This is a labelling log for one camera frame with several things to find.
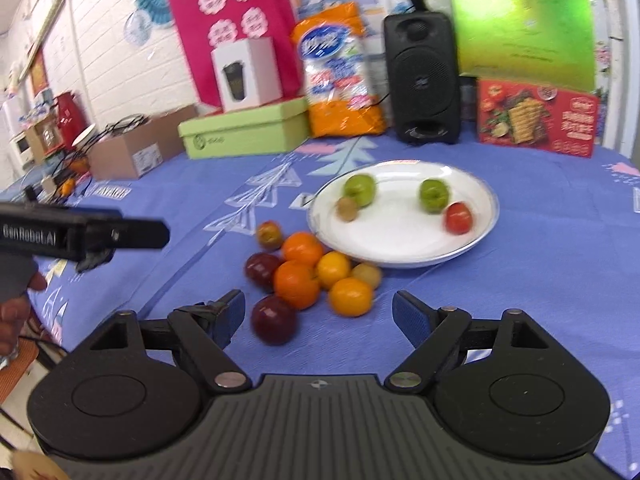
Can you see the yellow orange tangerine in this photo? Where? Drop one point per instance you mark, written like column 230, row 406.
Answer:
column 351, row 297
column 331, row 268

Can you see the white ceramic plate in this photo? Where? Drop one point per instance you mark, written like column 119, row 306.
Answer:
column 395, row 231

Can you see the black speaker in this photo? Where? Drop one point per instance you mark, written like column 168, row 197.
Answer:
column 423, row 75

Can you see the green shoe box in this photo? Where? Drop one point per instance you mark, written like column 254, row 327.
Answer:
column 275, row 128

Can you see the small brown kiwi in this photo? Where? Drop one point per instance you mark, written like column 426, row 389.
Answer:
column 347, row 209

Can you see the brown cardboard box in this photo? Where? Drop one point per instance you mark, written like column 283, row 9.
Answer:
column 131, row 155

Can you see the pink paper bag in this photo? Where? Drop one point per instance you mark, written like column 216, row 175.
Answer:
column 204, row 25

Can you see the orange with stem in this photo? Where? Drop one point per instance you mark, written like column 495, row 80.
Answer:
column 302, row 247

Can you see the red kettle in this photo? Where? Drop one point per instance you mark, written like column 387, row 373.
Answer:
column 71, row 119

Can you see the orange paper cup package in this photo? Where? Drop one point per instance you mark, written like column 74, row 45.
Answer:
column 341, row 100

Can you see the red cracker box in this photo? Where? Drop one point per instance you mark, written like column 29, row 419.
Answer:
column 529, row 116

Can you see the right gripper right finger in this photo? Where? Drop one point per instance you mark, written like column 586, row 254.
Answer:
column 436, row 336

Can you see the blue patterned tablecloth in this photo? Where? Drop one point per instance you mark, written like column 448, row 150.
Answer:
column 565, row 250

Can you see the green apple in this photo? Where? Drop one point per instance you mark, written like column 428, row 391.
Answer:
column 361, row 188
column 434, row 195

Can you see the dark red plum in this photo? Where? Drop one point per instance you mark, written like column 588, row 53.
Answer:
column 273, row 321
column 260, row 269

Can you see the green gift box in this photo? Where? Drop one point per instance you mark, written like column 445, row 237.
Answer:
column 542, row 41

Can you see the small red apple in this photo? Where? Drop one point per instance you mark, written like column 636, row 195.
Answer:
column 459, row 219

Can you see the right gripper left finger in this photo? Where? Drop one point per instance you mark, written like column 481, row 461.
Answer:
column 203, row 331

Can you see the red yellow plum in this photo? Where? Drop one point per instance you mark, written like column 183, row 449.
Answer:
column 269, row 235

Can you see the white cup box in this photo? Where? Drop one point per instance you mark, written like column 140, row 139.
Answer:
column 247, row 74

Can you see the person's left hand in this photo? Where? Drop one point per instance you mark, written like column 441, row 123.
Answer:
column 15, row 308

